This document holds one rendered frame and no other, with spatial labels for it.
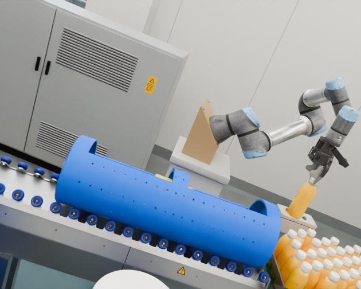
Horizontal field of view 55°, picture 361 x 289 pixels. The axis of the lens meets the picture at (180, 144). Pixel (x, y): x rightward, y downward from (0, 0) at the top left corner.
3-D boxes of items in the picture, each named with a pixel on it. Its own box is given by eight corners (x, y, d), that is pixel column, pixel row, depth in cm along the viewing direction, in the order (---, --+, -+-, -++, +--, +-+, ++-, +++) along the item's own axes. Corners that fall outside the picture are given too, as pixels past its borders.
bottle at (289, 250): (285, 276, 162) (303, 246, 156) (281, 284, 156) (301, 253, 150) (271, 267, 165) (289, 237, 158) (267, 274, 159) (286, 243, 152)
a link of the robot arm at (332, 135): (342, 132, 153) (350, 138, 145) (337, 140, 154) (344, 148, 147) (327, 125, 152) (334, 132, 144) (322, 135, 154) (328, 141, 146)
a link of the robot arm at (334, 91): (309, 88, 200) (349, 73, 151) (315, 105, 200) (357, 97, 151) (290, 94, 200) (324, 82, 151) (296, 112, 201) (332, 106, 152)
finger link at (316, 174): (303, 180, 156) (312, 162, 154) (315, 185, 156) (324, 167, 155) (306, 183, 153) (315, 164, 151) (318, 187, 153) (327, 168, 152)
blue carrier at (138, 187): (71, 180, 159) (87, 125, 149) (246, 240, 169) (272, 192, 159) (47, 214, 133) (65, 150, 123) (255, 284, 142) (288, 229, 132)
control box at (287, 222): (269, 218, 187) (277, 202, 183) (302, 230, 189) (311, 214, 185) (272, 229, 177) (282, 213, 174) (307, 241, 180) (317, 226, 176)
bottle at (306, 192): (286, 214, 162) (305, 181, 156) (286, 207, 169) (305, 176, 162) (300, 221, 161) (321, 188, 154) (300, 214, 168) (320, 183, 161)
